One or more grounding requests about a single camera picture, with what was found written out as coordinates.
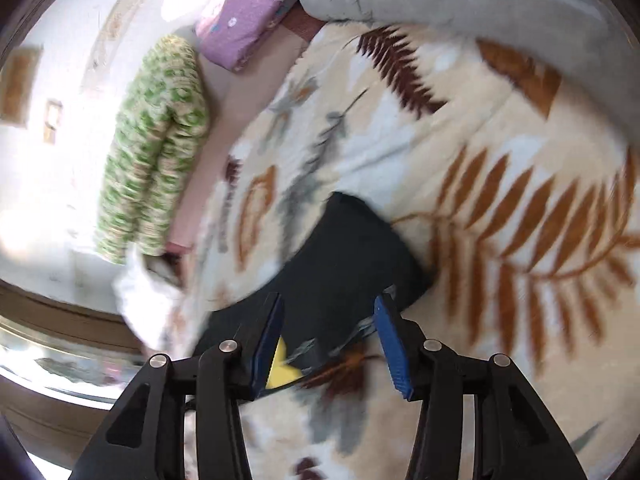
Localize green patterned folded quilt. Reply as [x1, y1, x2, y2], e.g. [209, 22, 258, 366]
[96, 35, 209, 264]

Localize pink bed mattress cover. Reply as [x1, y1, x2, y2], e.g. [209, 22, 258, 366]
[166, 4, 324, 255]

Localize brown wall picture frame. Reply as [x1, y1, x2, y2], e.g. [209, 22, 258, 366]
[0, 46, 43, 128]

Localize white patterned pillow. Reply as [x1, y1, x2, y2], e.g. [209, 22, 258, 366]
[113, 243, 184, 350]

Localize purple floral pillow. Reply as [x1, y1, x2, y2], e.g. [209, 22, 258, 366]
[196, 0, 297, 72]

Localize wooden framed glass window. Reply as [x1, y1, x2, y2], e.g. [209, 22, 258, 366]
[1, 282, 144, 469]

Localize black pants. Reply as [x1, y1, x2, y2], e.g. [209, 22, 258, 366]
[193, 193, 435, 375]

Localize leaf-patterned fleece blanket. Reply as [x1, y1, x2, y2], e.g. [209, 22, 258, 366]
[163, 22, 639, 479]

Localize grey quilted comforter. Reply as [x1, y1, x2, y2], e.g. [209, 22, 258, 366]
[300, 0, 639, 140]

